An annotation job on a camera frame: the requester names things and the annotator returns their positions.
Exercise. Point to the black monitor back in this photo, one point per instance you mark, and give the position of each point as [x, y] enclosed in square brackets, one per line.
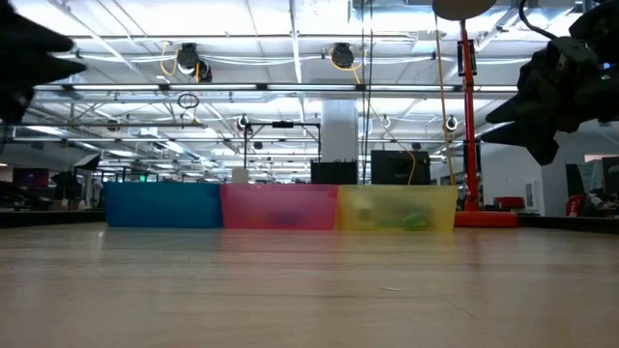
[396, 166]

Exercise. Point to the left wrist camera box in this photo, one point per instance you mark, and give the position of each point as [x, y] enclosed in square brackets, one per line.
[12, 106]

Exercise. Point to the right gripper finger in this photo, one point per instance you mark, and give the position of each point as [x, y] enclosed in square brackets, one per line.
[517, 135]
[517, 111]

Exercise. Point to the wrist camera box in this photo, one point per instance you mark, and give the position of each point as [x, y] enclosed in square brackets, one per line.
[12, 106]
[544, 152]

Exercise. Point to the black equipment box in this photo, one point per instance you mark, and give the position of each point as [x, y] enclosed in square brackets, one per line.
[333, 172]

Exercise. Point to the red metal stand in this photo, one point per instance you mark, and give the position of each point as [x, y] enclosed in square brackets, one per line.
[470, 145]

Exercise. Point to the pink plastic bin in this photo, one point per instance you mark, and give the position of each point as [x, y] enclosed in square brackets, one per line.
[278, 200]

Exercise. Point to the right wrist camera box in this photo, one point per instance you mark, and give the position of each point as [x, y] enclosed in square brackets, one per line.
[544, 152]

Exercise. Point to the black gantry frame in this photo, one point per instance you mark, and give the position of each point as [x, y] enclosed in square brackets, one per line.
[283, 124]

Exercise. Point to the person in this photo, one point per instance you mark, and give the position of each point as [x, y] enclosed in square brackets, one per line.
[602, 198]

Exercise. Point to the blue plastic bin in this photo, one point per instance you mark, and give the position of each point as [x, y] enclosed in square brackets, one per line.
[164, 203]

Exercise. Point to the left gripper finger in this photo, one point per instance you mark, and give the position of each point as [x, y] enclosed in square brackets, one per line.
[38, 41]
[48, 71]

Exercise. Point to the yellow plastic bin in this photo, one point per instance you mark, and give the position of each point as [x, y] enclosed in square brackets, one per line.
[396, 198]

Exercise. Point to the green mini stapler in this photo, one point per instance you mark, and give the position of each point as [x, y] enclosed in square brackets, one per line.
[416, 221]

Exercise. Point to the red box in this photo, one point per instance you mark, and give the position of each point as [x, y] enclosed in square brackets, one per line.
[509, 202]

